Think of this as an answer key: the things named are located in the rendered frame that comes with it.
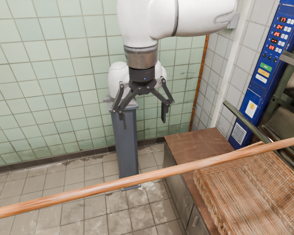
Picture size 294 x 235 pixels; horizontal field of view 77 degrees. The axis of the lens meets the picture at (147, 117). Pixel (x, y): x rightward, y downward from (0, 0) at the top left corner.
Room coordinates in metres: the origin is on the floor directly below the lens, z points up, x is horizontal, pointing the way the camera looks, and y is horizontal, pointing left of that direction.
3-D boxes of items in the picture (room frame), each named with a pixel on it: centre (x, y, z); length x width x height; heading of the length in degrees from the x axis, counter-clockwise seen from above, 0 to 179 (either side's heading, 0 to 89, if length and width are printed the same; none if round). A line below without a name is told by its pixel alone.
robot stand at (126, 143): (1.14, 0.18, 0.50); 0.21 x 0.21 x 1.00; 15
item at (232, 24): (1.51, -0.60, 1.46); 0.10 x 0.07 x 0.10; 15
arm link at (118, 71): (1.15, 0.17, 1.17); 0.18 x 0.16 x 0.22; 101
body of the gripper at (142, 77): (0.50, 0.01, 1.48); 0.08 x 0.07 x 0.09; 103
